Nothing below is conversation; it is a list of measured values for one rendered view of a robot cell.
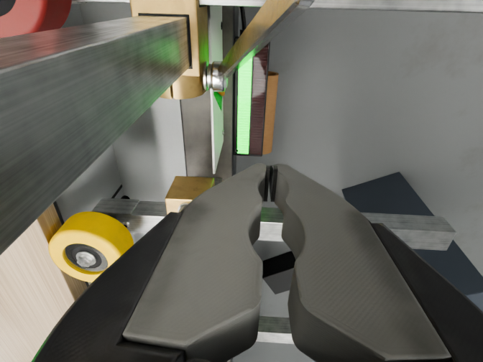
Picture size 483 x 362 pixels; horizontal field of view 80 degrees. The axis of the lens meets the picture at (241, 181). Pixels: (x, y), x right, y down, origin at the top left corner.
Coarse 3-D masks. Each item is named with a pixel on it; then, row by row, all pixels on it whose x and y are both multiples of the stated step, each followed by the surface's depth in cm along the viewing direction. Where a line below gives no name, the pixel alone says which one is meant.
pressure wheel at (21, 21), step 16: (0, 0) 19; (16, 0) 18; (32, 0) 18; (48, 0) 19; (64, 0) 20; (0, 16) 19; (16, 16) 19; (32, 16) 19; (48, 16) 19; (64, 16) 21; (0, 32) 19; (16, 32) 19; (32, 32) 19
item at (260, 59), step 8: (264, 48) 38; (256, 56) 38; (264, 56) 38; (256, 64) 39; (264, 64) 39; (256, 72) 39; (264, 72) 39; (256, 80) 40; (264, 80) 40; (256, 88) 41; (264, 88) 40; (256, 96) 41; (256, 104) 42; (256, 112) 42; (256, 120) 43; (256, 128) 44; (256, 136) 44; (256, 144) 45; (256, 152) 46
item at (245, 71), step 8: (248, 64) 39; (240, 72) 39; (248, 72) 39; (240, 80) 40; (248, 80) 40; (240, 88) 41; (248, 88) 41; (240, 96) 41; (248, 96) 41; (240, 104) 42; (248, 104) 42; (240, 112) 42; (248, 112) 42; (240, 120) 43; (248, 120) 43; (240, 128) 44; (248, 128) 44; (240, 136) 45; (248, 136) 44; (240, 144) 45; (248, 144) 45; (240, 152) 46; (248, 152) 46
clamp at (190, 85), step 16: (144, 0) 21; (160, 0) 21; (176, 0) 21; (192, 0) 21; (176, 16) 21; (192, 16) 21; (192, 32) 22; (192, 48) 23; (192, 64) 23; (176, 80) 24; (192, 80) 25; (160, 96) 25; (176, 96) 25; (192, 96) 25
